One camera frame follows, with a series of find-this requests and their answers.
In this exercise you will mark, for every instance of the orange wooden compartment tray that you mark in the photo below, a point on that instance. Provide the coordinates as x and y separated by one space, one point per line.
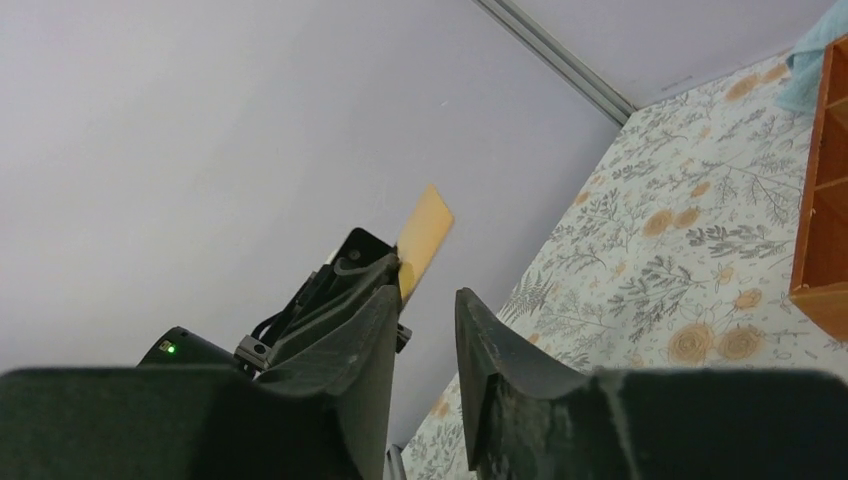
818 285

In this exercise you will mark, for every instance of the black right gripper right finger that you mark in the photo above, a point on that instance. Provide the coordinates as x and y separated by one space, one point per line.
528 416

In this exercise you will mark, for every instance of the light blue cloth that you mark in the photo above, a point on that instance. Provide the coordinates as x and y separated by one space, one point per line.
805 61

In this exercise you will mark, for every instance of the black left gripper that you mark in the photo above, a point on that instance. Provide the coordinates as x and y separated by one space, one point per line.
327 299

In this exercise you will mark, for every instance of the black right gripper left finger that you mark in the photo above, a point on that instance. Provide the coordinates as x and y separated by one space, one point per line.
322 414

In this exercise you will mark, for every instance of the floral patterned table mat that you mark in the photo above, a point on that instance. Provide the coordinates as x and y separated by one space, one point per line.
677 252

